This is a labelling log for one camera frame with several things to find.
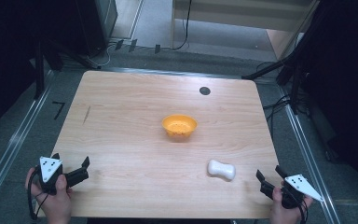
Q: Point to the metal floor rail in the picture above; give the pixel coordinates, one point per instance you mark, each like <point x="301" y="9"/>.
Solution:
<point x="12" y="146"/>
<point x="310" y="161"/>

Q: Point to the small black floor tape strip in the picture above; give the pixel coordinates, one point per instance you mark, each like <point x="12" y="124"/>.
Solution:
<point x="119" y="44"/>
<point x="157" y="48"/>
<point x="132" y="45"/>

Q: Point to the dark cabinet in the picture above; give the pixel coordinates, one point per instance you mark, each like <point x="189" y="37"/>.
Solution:
<point x="101" y="21"/>

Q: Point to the dark round table grommet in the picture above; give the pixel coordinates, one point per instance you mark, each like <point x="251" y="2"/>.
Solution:
<point x="204" y="90"/>

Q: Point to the person's left hand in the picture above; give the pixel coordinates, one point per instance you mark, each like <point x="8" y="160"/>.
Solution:
<point x="54" y="203"/>

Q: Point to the person's right hand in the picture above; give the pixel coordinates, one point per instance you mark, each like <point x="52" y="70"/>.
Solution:
<point x="281" y="211"/>

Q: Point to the white shelf unit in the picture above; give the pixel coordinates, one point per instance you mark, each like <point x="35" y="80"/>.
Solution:
<point x="230" y="15"/>

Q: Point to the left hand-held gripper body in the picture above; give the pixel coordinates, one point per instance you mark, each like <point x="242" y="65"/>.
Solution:
<point x="49" y="169"/>

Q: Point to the black metal stand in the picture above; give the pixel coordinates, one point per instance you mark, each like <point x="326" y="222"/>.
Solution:
<point x="39" y="71"/>
<point x="292" y="77"/>

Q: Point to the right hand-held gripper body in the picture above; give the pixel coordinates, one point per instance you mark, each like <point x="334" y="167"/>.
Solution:
<point x="296" y="190"/>

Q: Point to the orange plastic bowl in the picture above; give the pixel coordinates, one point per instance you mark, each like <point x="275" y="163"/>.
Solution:
<point x="179" y="124"/>

